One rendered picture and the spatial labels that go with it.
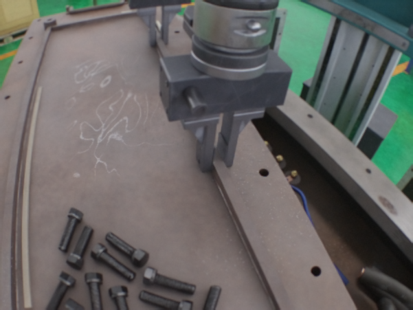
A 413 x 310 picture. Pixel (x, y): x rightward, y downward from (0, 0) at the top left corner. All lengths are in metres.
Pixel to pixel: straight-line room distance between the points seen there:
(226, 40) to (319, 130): 0.33
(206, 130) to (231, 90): 0.06
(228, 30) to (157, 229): 0.22
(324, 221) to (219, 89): 0.35
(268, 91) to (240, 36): 0.09
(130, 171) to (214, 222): 0.13
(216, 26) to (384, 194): 0.38
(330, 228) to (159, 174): 0.32
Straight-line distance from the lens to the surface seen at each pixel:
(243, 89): 0.30
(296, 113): 0.56
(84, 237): 0.34
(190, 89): 0.27
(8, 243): 0.37
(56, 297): 0.32
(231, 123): 0.34
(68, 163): 0.42
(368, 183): 0.50
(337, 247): 0.54
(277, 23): 1.59
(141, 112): 0.47
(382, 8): 1.21
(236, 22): 0.25
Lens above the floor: 1.66
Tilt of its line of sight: 48 degrees down
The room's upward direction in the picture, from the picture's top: 8 degrees clockwise
